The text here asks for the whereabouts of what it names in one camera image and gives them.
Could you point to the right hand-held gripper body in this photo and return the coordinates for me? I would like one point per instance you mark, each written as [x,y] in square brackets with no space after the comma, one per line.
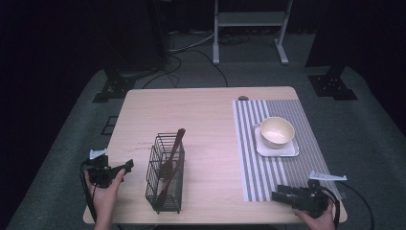
[311,199]

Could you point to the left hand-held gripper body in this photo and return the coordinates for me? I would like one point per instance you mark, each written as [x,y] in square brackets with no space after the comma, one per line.
[100,175]

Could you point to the cream bowl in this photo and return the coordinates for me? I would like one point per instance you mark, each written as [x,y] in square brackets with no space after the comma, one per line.
[276,131]

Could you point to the person's left hand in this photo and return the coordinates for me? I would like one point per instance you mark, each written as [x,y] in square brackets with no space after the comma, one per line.
[103,196]

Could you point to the person's right hand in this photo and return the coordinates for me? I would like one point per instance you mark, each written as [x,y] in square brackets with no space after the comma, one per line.
[316,221]

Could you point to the grey striped placemat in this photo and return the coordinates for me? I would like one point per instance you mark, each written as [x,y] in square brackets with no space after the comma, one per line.
[274,175]

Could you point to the white square plate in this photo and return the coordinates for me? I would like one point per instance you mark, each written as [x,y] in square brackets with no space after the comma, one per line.
[281,150]

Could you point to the wooden spoon in basket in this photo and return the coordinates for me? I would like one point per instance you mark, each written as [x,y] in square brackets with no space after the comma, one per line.
[178,142]

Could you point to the black stand base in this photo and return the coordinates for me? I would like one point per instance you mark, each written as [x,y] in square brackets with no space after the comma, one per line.
[332,87]
[116,86]

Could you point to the black floor frame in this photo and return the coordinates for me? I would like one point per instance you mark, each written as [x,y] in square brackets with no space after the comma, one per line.
[110,125]

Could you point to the white metal stand frame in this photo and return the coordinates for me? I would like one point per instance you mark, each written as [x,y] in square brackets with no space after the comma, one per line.
[252,19]

